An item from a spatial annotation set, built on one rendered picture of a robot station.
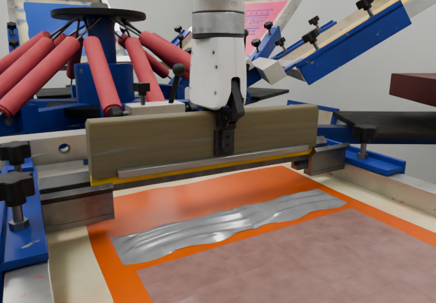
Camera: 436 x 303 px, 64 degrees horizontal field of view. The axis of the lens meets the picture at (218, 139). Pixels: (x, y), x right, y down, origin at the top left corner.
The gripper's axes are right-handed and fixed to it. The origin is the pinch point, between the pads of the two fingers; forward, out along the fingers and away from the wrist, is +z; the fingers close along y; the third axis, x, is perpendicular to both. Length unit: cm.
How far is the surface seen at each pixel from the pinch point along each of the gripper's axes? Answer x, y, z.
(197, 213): -4.5, 1.9, 10.5
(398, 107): 200, -107, 22
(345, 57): 50, -21, -12
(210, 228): -5.5, 8.0, 10.0
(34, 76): -23, -63, -7
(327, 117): 195, -165, 37
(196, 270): -10.7, 14.9, 10.6
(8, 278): -28.5, 12.3, 7.3
